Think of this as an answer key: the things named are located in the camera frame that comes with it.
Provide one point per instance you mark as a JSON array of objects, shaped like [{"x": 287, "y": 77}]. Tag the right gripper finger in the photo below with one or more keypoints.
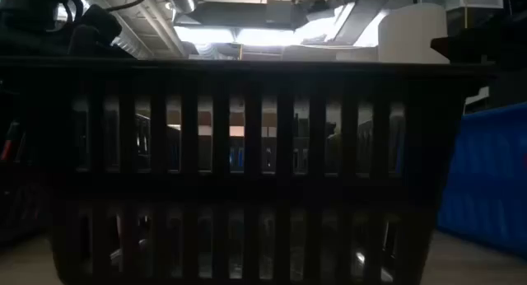
[{"x": 453, "y": 50}]

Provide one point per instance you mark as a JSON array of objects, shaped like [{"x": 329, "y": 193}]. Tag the blue plastic basket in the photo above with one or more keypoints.
[{"x": 486, "y": 182}]

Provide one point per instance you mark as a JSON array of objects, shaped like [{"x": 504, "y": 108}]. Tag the red plastic basket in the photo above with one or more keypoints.
[{"x": 6, "y": 147}]

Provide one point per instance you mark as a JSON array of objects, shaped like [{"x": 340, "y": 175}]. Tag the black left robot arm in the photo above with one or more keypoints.
[{"x": 29, "y": 21}]

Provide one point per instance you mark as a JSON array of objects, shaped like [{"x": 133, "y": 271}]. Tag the white shade table lamp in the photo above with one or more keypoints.
[{"x": 411, "y": 34}]

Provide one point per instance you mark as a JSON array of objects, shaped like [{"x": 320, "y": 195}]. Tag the grey ceiling box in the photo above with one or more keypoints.
[{"x": 281, "y": 13}]

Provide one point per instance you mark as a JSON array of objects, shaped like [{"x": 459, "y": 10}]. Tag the corrugated silver ceiling duct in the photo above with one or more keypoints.
[{"x": 123, "y": 46}]

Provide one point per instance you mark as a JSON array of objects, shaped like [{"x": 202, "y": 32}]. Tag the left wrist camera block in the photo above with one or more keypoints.
[{"x": 96, "y": 27}]

